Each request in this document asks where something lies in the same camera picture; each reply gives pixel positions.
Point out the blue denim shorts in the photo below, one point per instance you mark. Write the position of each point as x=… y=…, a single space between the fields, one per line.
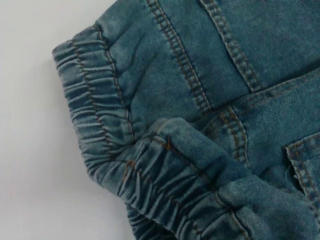
x=200 y=112

